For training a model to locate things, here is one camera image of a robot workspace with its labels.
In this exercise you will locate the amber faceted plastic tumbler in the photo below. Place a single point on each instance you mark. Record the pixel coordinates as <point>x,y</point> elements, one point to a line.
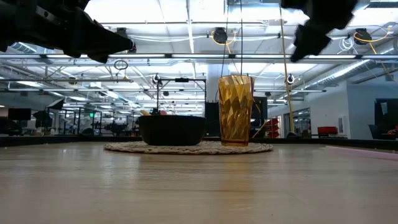
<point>235,112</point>

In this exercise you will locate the black cabinet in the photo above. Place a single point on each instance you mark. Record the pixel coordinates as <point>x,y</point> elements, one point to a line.
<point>385,118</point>

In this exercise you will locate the black bowl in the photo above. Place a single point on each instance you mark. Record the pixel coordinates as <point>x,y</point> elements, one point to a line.
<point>172,130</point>

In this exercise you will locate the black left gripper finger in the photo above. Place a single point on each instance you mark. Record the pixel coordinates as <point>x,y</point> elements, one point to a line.
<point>100,58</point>
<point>99,40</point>

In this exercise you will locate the red storage bin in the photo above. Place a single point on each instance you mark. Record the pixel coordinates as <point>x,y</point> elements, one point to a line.
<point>327,130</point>

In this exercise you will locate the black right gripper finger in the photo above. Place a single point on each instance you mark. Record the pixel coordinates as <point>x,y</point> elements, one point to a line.
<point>309,40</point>

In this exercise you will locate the round woven wicker placemat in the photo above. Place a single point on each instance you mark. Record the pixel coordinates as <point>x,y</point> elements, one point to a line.
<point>186,149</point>

